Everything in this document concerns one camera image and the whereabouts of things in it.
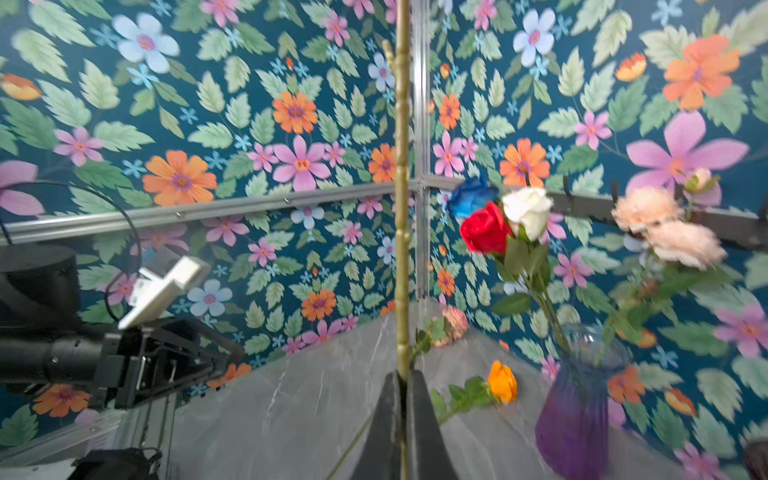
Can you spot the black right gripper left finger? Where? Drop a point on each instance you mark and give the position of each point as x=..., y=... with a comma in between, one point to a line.
x=380, y=458

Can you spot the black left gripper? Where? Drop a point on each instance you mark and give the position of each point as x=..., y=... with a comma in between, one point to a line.
x=142, y=364

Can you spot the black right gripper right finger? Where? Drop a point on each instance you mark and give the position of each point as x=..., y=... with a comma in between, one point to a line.
x=428, y=457

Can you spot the orange artificial flower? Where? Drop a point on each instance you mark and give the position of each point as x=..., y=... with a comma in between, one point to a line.
x=499, y=387

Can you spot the pink carnation top flower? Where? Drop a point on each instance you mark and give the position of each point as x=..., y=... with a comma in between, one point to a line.
x=440, y=331

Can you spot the purple blue glass vase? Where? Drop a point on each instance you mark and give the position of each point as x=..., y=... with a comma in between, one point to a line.
x=572, y=430

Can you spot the red artificial rose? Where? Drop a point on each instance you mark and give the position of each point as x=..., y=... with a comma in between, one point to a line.
x=518, y=257

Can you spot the blue artificial rose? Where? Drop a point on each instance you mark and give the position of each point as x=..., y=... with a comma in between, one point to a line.
x=472, y=195

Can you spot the cream pink peony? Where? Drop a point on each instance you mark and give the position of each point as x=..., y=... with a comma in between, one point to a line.
x=680, y=256

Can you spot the dark smoky glass vase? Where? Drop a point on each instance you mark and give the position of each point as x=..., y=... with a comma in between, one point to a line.
x=755, y=460

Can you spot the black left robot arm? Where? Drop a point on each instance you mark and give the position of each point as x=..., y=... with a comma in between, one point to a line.
x=45, y=340

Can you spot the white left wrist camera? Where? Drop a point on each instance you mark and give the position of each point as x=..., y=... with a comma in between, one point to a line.
x=160, y=282

